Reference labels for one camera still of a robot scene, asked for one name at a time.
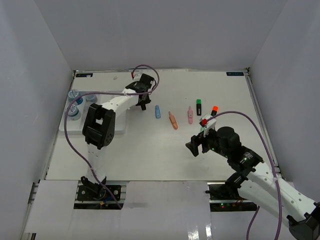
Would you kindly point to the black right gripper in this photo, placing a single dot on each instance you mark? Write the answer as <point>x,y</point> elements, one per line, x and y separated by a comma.
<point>196,140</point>

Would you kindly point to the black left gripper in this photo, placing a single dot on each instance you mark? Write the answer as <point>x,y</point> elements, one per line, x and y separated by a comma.
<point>147,101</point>

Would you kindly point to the clear clip jar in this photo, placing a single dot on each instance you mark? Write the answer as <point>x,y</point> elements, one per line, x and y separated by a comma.
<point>91,98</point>

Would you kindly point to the blue jar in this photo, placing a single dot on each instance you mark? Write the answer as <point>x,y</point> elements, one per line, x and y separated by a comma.
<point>73,113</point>
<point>74,94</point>

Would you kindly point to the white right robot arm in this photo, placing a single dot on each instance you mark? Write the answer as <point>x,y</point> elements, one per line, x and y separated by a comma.
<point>253,180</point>

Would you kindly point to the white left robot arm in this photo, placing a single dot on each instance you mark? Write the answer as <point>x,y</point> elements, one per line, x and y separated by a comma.
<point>100,123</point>

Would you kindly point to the blue correction tape pen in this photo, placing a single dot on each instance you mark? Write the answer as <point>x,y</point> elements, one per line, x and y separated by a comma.
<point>157,112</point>

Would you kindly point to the pink correction tape pen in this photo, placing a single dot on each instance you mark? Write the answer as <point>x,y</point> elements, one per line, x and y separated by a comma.
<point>190,115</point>

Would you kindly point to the orange correction tape pen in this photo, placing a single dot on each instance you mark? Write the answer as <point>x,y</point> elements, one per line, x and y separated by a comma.
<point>173,121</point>

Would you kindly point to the orange black highlighter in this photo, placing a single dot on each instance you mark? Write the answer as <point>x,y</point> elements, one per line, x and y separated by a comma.
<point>214,111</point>

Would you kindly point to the green black highlighter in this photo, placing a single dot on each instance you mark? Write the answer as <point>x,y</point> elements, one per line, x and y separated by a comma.
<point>199,107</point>

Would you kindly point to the black label sticker left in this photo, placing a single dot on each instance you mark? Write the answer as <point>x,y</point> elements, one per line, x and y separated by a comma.
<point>84,75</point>

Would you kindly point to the black label sticker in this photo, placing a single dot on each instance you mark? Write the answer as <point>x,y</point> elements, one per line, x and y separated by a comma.
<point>234,73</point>
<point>84,75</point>

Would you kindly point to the black label sticker right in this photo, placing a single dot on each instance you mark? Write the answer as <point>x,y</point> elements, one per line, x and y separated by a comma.
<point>234,73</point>

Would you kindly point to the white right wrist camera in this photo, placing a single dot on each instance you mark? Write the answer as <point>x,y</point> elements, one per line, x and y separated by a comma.
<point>208,122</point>

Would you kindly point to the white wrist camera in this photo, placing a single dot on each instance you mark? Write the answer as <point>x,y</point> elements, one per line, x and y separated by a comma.
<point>208,122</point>
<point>136,79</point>

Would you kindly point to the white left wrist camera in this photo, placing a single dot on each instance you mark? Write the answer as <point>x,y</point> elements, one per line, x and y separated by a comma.
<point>136,79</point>

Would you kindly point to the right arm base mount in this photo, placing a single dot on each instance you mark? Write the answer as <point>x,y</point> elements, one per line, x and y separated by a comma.
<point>223,198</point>

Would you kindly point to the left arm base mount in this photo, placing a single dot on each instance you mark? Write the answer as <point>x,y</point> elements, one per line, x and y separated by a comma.
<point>89,191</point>

